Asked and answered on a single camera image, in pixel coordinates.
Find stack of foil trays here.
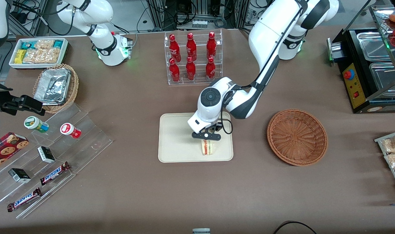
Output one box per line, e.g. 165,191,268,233
34,68,72,106

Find clear cracker bag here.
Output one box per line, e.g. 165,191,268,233
23,47,62,64
35,40,55,50

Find light wicker basket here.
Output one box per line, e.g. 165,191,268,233
33,63,79,114

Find red cola bottle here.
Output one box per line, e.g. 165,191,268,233
169,33,181,62
206,32,217,59
205,57,217,81
169,58,181,83
186,57,197,81
186,32,197,61

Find cream plastic tray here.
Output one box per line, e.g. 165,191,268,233
158,112,234,163

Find steel food pan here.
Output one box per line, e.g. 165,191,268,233
356,32,392,62
369,62,395,95

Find black floor cable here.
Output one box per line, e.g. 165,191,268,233
273,221,318,234

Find white plastic crate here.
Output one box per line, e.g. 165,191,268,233
9,37,70,70

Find red lidded jar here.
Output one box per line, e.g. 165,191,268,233
60,123,82,139

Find tray of wrapped sandwiches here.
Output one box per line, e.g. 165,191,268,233
374,129,395,199

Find triangle sandwich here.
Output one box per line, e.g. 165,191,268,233
201,139,215,156

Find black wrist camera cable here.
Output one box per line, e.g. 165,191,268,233
218,110,233,135

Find green sunflower jar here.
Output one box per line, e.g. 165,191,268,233
24,116,50,134

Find small dark green box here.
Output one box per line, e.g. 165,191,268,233
37,146,56,164
8,168,32,184

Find Snickers chocolate bar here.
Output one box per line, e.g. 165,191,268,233
40,162,71,186
7,188,42,213

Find clear acrylic bottle rack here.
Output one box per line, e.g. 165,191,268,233
164,29,223,86

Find brown wicker basket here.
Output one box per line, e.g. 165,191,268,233
267,109,328,167

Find red tartan cookie box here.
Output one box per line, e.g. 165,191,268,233
0,132,30,173

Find black food warmer cabinet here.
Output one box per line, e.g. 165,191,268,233
327,0,395,114

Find clear acrylic stepped stand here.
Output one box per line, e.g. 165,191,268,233
0,102,113,219

